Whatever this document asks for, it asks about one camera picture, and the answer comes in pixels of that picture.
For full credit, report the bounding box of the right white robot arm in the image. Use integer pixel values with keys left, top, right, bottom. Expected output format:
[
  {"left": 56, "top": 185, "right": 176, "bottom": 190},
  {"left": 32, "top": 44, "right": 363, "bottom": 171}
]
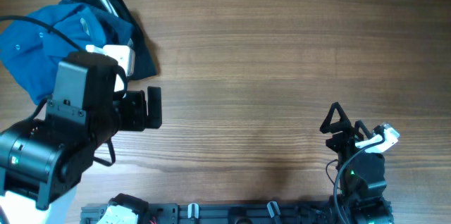
[{"left": 320, "top": 102, "right": 400, "bottom": 223}]

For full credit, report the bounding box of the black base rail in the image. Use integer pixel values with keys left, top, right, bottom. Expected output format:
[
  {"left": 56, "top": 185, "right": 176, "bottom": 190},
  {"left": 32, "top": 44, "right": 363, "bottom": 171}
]
[{"left": 80, "top": 192, "right": 394, "bottom": 224}]

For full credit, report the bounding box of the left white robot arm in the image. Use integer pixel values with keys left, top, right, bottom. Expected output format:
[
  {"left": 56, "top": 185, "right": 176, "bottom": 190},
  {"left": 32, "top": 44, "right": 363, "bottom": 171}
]
[{"left": 1, "top": 51, "right": 162, "bottom": 223}]

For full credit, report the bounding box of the pile of dark clothes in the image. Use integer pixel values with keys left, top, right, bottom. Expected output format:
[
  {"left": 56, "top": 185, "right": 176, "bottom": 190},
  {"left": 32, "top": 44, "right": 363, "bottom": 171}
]
[{"left": 60, "top": 0, "right": 157, "bottom": 80}]

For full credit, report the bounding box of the blue polo shirt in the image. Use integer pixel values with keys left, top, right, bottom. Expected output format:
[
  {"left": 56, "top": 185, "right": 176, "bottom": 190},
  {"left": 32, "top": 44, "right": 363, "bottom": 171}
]
[{"left": 0, "top": 2, "right": 109, "bottom": 106}]

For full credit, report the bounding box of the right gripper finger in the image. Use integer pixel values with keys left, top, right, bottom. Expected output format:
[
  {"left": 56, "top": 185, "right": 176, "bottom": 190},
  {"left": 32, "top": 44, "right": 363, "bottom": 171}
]
[
  {"left": 354, "top": 120, "right": 373, "bottom": 139},
  {"left": 319, "top": 101, "right": 353, "bottom": 135}
]

